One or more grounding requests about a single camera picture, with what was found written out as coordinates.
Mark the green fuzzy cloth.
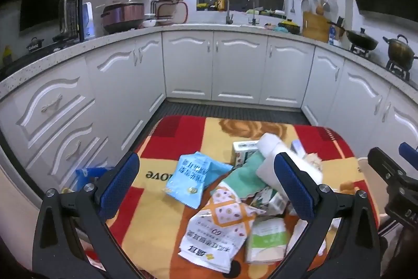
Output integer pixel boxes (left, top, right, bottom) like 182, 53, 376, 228
212, 151, 272, 198

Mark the white green milk carton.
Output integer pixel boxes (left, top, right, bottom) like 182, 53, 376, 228
251, 186, 288, 218

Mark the printed blanket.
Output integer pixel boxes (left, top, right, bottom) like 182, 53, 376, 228
104, 116, 382, 279

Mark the row of white cabinet doors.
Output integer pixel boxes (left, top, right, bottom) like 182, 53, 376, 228
0, 31, 418, 199

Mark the gas stove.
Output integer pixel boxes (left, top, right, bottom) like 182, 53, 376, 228
349, 46, 413, 81

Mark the blue snack packet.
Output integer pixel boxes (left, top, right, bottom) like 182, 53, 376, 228
162, 151, 233, 209

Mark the white plastic bottle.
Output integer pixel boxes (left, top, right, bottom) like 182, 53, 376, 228
256, 133, 324, 198

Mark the open white green box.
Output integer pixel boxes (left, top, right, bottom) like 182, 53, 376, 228
232, 140, 262, 167

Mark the white orange patterned packet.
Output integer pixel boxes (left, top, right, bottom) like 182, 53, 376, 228
178, 183, 267, 274

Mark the black pot with yellow lid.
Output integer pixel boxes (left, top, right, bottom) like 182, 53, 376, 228
278, 19, 301, 35

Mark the copper coloured rice cooker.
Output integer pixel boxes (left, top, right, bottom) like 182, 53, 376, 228
100, 1, 145, 35

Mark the black induction cooker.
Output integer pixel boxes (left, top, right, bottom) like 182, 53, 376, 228
19, 35, 80, 55

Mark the tall metal faucet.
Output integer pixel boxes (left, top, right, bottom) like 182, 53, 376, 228
210, 0, 234, 25

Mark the black wok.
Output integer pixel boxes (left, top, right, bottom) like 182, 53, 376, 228
327, 21, 379, 51

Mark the blue white water pitcher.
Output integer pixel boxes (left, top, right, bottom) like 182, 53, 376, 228
81, 2, 96, 40

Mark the blue plastic bag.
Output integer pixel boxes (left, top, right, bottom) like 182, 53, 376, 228
75, 167, 113, 193

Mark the beige patterned wrapper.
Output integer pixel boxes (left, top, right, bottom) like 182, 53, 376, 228
304, 153, 324, 170

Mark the speckled kitchen countertop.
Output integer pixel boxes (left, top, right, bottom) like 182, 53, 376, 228
0, 22, 418, 100

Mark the dish rack with bowls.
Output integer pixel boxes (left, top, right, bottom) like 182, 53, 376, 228
150, 0, 189, 26

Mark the white plastic wrapper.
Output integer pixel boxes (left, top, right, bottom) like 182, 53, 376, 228
287, 219, 328, 261

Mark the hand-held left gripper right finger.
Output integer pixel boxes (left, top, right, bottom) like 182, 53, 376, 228
271, 152, 382, 279

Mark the green white flat packet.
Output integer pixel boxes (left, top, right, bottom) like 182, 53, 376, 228
245, 217, 291, 264

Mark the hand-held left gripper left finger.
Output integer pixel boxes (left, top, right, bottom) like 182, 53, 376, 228
32, 151, 144, 279

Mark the small metal faucet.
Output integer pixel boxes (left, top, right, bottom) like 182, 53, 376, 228
247, 1, 259, 27

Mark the bronze pot with lid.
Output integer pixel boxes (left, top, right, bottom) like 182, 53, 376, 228
382, 34, 418, 66

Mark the wooden cutting board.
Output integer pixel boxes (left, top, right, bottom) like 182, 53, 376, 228
302, 11, 330, 43

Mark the white medicine box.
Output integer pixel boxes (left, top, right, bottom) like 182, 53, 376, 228
290, 140, 308, 159

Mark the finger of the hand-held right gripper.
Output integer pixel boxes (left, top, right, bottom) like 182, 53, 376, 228
368, 147, 409, 183
398, 142, 418, 166

